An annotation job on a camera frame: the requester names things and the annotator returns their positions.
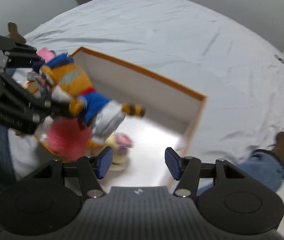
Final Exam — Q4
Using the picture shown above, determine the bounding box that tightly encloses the light blue bed sheet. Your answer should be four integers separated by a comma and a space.
8, 0, 284, 240

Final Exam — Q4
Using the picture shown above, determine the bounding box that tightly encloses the pink fluffy pom-pom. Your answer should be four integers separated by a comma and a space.
47, 117, 92, 161

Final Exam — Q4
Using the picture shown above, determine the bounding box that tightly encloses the cream crochet plush toy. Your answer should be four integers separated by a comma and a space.
106, 133, 133, 171

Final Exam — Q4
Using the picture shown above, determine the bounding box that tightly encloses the tiger plush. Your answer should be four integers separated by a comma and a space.
39, 54, 146, 150

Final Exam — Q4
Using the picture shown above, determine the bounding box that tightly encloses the orange cardboard box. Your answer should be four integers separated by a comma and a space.
33, 46, 208, 188

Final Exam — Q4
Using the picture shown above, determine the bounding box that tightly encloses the person's right leg in jeans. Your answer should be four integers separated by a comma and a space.
196, 131, 284, 196

